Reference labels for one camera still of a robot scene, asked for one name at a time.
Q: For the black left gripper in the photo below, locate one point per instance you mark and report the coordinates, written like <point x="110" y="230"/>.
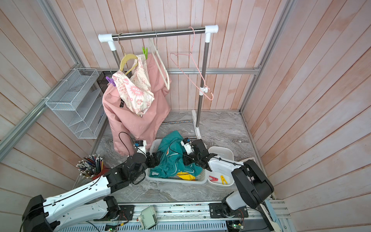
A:
<point x="150" y="158"/>

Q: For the green sweatshirt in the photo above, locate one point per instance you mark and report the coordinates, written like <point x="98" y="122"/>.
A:
<point x="171" y="155"/>

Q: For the yellow jacket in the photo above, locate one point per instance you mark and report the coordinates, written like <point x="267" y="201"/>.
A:
<point x="186" y="176"/>

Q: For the pink jacket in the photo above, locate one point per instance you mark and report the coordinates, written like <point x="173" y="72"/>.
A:
<point x="124" y="122"/>

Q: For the red clothespin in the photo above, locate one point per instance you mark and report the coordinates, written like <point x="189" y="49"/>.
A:
<point x="213" y="179"/>

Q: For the yellow clothespin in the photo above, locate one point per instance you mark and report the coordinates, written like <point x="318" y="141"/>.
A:
<point x="223" y="180"/>

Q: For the floral pink white garment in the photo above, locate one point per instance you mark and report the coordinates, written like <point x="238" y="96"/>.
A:
<point x="135" y="91"/>

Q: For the white hanger with metal hook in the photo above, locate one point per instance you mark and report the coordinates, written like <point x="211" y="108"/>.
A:
<point x="159" y="63"/>

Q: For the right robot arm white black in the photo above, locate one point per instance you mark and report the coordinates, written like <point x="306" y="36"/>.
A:
<point x="252" y="184"/>

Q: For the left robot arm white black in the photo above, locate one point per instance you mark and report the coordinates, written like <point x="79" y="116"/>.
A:
<point x="92" y="201"/>

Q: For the white perforated laundry basket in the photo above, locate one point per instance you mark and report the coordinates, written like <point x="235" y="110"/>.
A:
<point x="200" y="179"/>

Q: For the red cup of pencils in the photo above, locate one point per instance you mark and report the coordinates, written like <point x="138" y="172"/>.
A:
<point x="92" y="166"/>

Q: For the white plastic tray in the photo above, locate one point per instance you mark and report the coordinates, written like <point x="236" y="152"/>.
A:
<point x="220" y="167"/>

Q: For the purple clothespin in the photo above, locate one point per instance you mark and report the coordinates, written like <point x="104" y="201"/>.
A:
<point x="110" y="80"/>

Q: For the metal clothes rack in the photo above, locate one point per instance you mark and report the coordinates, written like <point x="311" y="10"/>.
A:
<point x="111" y="38"/>

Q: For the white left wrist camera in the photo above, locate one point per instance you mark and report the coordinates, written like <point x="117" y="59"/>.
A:
<point x="140" y="146"/>

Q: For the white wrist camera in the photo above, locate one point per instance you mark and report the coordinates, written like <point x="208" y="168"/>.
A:
<point x="140" y="146"/>
<point x="186" y="144"/>

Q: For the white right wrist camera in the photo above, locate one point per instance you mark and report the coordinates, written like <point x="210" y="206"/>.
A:
<point x="186" y="144"/>

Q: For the green-white box on rail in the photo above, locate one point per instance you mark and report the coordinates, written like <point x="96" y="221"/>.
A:
<point x="148" y="218"/>

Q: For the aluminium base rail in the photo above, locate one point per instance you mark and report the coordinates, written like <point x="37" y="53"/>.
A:
<point x="193" y="217"/>

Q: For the dark mesh wall basket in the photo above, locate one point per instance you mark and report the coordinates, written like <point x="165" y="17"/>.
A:
<point x="102" y="81"/>

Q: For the white wire mesh wall shelf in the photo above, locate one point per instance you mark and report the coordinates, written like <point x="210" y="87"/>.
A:
<point x="77" y="105"/>

